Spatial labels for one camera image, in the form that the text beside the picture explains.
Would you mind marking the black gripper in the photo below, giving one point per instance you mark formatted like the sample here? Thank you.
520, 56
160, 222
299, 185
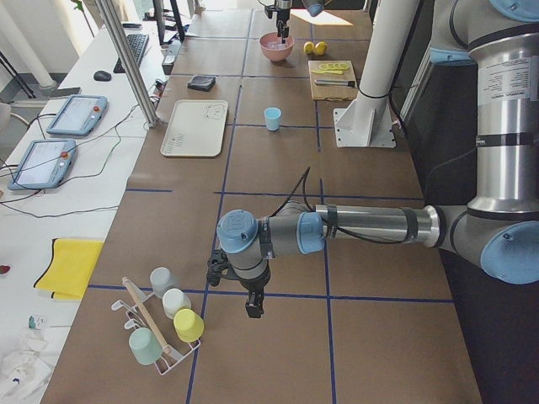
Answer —
255, 286

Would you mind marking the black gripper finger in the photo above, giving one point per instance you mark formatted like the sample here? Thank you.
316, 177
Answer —
285, 32
280, 30

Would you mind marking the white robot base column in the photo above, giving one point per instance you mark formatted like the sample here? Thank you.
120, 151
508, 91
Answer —
366, 122

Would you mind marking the pile of clear ice cubes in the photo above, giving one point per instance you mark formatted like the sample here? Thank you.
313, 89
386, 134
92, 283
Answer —
275, 45

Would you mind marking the yellow cup on rack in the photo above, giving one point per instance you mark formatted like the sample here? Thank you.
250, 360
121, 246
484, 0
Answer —
188, 325

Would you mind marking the light blue plastic cup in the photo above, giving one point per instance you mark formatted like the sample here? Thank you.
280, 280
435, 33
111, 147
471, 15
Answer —
272, 118

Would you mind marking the white cup on rack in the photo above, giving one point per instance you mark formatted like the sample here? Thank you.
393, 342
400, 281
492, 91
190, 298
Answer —
173, 301

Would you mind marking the grey cup on rack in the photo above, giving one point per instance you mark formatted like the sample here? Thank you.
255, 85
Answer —
162, 280

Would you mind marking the mint green cup on rack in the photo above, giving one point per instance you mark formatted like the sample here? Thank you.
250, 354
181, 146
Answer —
145, 346

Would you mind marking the pink bowl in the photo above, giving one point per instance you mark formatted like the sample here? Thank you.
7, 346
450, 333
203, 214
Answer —
275, 55

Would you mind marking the yellow lemon left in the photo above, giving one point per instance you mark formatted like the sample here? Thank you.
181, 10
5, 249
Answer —
308, 47

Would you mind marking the yellow lemon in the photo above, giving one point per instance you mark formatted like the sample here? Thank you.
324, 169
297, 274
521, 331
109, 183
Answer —
320, 48
308, 47

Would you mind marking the yellow lemon right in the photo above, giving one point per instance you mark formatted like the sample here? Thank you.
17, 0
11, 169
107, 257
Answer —
320, 48

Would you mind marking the lemon slices row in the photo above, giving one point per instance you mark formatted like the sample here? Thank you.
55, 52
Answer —
334, 67

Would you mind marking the black metal stirring tube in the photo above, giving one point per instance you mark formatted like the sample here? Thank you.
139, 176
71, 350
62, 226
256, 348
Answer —
335, 83

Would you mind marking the wooden cutting board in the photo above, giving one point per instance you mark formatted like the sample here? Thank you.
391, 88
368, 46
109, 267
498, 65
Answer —
332, 93

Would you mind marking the grey folded cloth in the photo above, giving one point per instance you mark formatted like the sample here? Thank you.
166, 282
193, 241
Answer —
202, 82

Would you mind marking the cream bear serving tray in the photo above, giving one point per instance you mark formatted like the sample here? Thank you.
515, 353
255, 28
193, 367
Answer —
195, 129

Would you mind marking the black keyboard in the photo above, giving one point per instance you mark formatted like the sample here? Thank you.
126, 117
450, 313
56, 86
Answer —
138, 45

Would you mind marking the yellow cloth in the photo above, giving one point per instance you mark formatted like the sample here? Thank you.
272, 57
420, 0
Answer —
71, 267

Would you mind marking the black computer mouse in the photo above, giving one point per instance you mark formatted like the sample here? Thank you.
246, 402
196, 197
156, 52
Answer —
102, 76

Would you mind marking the blue teach pendant far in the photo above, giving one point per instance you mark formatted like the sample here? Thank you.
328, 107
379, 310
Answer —
78, 116

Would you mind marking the blue teach pendant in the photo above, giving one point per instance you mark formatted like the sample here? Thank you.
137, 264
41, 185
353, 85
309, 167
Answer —
44, 165
78, 116

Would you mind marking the blue teach pendant near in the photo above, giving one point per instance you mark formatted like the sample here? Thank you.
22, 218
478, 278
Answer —
44, 165

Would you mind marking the white crumpled paper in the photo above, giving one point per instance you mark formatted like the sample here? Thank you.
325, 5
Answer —
24, 371

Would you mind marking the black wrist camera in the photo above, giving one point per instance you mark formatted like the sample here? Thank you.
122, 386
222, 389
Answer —
217, 266

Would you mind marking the white wire cup rack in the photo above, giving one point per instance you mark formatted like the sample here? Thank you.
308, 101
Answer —
137, 315

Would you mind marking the aluminium frame post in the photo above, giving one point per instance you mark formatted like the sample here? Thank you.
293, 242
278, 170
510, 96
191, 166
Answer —
117, 34

